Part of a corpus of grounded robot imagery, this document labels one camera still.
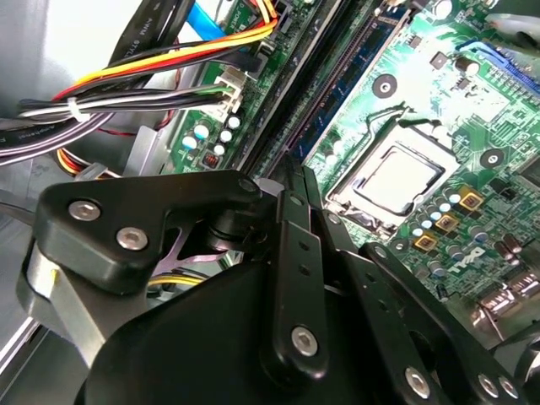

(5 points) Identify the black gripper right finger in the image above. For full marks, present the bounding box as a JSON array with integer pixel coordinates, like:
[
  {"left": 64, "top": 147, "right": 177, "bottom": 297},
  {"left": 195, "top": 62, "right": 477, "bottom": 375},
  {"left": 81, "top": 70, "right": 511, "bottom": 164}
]
[{"left": 300, "top": 164, "right": 531, "bottom": 405}]

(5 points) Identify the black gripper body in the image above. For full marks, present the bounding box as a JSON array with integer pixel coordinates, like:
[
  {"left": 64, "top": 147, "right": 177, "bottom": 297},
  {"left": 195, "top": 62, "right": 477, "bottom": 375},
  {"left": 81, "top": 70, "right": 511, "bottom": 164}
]
[{"left": 75, "top": 259, "right": 396, "bottom": 405}]

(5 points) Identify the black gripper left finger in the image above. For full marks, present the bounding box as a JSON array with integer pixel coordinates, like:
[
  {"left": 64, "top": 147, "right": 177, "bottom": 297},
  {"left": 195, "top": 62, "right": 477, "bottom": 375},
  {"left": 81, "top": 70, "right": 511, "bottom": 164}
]
[{"left": 15, "top": 158, "right": 332, "bottom": 382}]

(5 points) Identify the dark blue RAM stick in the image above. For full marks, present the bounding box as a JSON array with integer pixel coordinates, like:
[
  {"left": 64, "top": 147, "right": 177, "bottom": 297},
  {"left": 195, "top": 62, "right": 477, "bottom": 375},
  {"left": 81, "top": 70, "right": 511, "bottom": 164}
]
[{"left": 289, "top": 14, "right": 408, "bottom": 159}]

